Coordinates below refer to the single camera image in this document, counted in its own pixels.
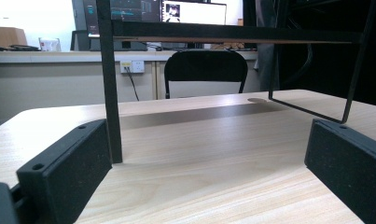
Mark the dark computer monitor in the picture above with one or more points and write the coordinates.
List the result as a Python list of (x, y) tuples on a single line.
[(126, 12)]

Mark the black two-tier metal shelf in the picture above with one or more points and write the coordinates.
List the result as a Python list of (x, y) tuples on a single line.
[(109, 93)]

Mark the white container with red label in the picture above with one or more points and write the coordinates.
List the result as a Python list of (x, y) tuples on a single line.
[(49, 45)]

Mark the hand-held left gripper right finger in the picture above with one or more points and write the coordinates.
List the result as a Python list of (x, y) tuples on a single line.
[(347, 168)]

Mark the white wall socket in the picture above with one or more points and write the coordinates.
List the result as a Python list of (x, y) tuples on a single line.
[(132, 66)]

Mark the bright white computer monitor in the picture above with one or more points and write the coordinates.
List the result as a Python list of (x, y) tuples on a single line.
[(195, 13)]

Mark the dark curtain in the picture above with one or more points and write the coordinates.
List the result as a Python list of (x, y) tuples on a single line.
[(325, 62)]

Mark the brown cardboard box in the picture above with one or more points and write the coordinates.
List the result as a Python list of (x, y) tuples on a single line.
[(6, 36)]

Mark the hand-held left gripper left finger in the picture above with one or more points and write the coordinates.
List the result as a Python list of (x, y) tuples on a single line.
[(67, 174)]

